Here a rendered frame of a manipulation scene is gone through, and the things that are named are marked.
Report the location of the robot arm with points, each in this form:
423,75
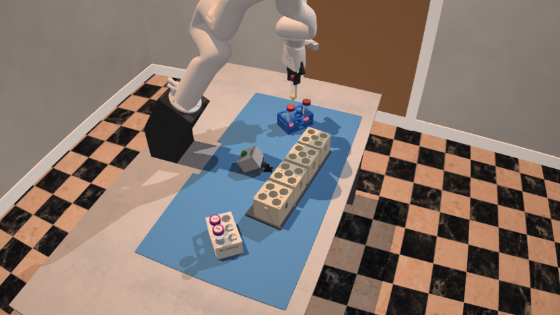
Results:
211,39

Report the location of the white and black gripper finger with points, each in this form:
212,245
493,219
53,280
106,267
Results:
290,72
297,76

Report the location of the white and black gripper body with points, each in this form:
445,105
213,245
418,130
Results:
292,57

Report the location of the blue bench mat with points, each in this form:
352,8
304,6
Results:
272,260

